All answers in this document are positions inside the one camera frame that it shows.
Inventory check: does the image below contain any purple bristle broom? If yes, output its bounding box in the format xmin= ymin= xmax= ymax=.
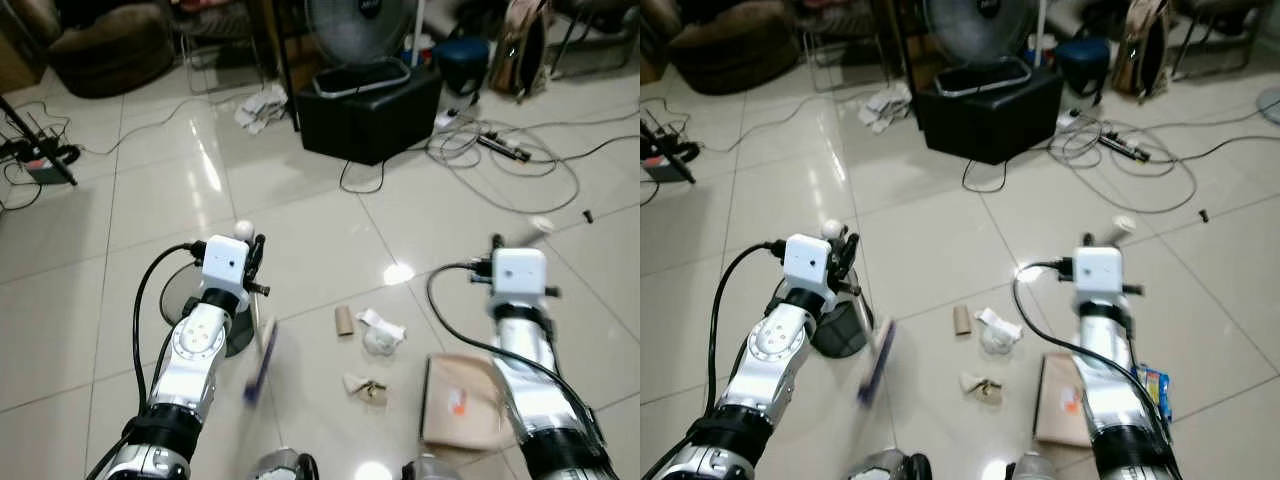
xmin=822 ymin=219 xmax=897 ymax=407
xmin=234 ymin=221 xmax=281 ymax=407

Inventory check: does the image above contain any grey floor fan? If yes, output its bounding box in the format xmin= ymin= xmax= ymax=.
xmin=922 ymin=0 xmax=1037 ymax=99
xmin=304 ymin=0 xmax=420 ymax=99

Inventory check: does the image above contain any black power strip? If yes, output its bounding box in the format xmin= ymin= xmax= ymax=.
xmin=1098 ymin=132 xmax=1151 ymax=163
xmin=477 ymin=132 xmax=532 ymax=163

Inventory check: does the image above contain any white crumpled paper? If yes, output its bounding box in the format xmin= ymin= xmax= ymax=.
xmin=975 ymin=308 xmax=1024 ymax=356
xmin=358 ymin=309 xmax=407 ymax=357

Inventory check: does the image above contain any black box ottoman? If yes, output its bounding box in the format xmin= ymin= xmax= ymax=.
xmin=297 ymin=64 xmax=444 ymax=167
xmin=915 ymin=64 xmax=1065 ymax=167

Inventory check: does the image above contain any white crumpled cloth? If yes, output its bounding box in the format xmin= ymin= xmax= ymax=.
xmin=234 ymin=84 xmax=292 ymax=136
xmin=858 ymin=82 xmax=914 ymax=135

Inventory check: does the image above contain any blue snack packet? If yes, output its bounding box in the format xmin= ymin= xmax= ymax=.
xmin=1135 ymin=364 xmax=1173 ymax=423

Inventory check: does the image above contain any small crumpled paper scrap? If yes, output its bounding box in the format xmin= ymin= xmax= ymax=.
xmin=960 ymin=372 xmax=1004 ymax=405
xmin=343 ymin=372 xmax=390 ymax=405

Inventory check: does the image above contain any brown handbag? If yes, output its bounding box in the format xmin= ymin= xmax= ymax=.
xmin=499 ymin=0 xmax=554 ymax=104
xmin=1110 ymin=0 xmax=1171 ymax=101

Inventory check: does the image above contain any black upright pole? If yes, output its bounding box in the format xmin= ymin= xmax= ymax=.
xmin=890 ymin=0 xmax=919 ymax=131
xmin=273 ymin=0 xmax=301 ymax=133

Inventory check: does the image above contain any blue round stool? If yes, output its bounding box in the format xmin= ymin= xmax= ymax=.
xmin=431 ymin=37 xmax=492 ymax=98
xmin=1053 ymin=37 xmax=1113 ymax=98

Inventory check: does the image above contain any black tripod leg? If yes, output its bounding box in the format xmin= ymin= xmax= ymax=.
xmin=640 ymin=108 xmax=698 ymax=185
xmin=0 ymin=95 xmax=79 ymax=187

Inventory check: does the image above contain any robot left leg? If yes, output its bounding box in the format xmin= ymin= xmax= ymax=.
xmin=247 ymin=449 xmax=320 ymax=480
xmin=850 ymin=449 xmax=933 ymax=480

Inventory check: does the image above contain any robot leg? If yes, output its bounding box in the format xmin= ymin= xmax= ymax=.
xmin=1012 ymin=452 xmax=1076 ymax=480
xmin=850 ymin=449 xmax=933 ymax=480
xmin=404 ymin=455 xmax=471 ymax=480
xmin=247 ymin=449 xmax=320 ymax=480

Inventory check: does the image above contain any robot right leg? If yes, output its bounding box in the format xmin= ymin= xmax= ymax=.
xmin=1012 ymin=452 xmax=1076 ymax=480
xmin=404 ymin=455 xmax=471 ymax=480

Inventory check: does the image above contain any brown beanbag seat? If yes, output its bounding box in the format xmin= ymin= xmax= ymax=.
xmin=44 ymin=0 xmax=177 ymax=100
xmin=668 ymin=0 xmax=801 ymax=97

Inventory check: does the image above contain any brown wooden cabinet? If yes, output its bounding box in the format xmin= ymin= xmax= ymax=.
xmin=0 ymin=0 xmax=46 ymax=93
xmin=640 ymin=0 xmax=669 ymax=86

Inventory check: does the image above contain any black metal chair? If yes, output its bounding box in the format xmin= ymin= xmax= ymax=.
xmin=548 ymin=0 xmax=641 ymax=81
xmin=1170 ymin=0 xmax=1280 ymax=81

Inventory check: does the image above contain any metal chair with red cushion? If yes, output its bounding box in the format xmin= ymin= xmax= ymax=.
xmin=178 ymin=0 xmax=267 ymax=97
xmin=800 ymin=0 xmax=891 ymax=91

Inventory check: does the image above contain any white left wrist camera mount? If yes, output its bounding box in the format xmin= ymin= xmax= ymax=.
xmin=202 ymin=237 xmax=251 ymax=303
xmin=784 ymin=234 xmax=837 ymax=313

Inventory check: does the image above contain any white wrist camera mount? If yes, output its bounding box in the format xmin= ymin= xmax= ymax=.
xmin=784 ymin=234 xmax=837 ymax=313
xmin=492 ymin=247 xmax=550 ymax=307
xmin=1073 ymin=246 xmax=1124 ymax=306
xmin=202 ymin=237 xmax=251 ymax=303

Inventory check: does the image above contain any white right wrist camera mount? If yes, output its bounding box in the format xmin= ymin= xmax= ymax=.
xmin=492 ymin=247 xmax=550 ymax=307
xmin=1073 ymin=246 xmax=1124 ymax=306

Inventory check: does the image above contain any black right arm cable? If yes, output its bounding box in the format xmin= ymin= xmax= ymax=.
xmin=1012 ymin=260 xmax=1171 ymax=441
xmin=427 ymin=260 xmax=606 ymax=446

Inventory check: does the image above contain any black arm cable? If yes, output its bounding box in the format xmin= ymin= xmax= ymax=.
xmin=1012 ymin=260 xmax=1171 ymax=441
xmin=704 ymin=240 xmax=791 ymax=416
xmin=427 ymin=260 xmax=606 ymax=446
xmin=132 ymin=242 xmax=207 ymax=401

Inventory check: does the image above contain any grey coiled floor cable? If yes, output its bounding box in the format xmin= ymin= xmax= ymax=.
xmin=1048 ymin=115 xmax=1198 ymax=216
xmin=425 ymin=115 xmax=581 ymax=216

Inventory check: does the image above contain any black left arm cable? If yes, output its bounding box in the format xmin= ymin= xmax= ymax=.
xmin=132 ymin=242 xmax=207 ymax=401
xmin=704 ymin=240 xmax=791 ymax=416

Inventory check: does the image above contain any black device with cables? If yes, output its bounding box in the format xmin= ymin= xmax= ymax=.
xmin=640 ymin=125 xmax=701 ymax=183
xmin=0 ymin=128 xmax=83 ymax=187

